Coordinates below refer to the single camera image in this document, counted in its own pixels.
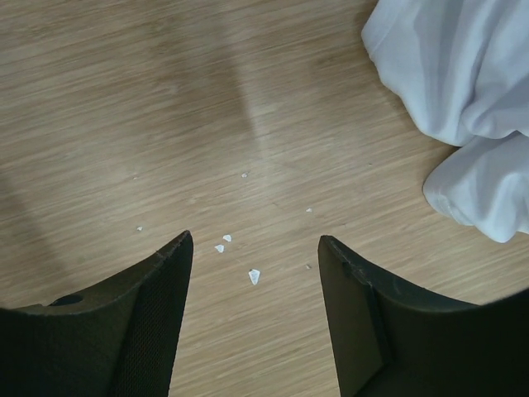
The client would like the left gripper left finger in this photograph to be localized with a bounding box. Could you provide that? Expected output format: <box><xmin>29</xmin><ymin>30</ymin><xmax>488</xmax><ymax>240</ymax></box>
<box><xmin>1</xmin><ymin>231</ymin><xmax>193</xmax><ymax>396</ymax></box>

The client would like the white t shirt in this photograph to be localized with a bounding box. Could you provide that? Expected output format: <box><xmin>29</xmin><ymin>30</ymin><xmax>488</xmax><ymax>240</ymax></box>
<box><xmin>361</xmin><ymin>0</ymin><xmax>528</xmax><ymax>243</ymax></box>

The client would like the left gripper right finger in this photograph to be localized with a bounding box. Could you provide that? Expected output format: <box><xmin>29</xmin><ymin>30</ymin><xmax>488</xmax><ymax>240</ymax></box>
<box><xmin>318</xmin><ymin>236</ymin><xmax>528</xmax><ymax>396</ymax></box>

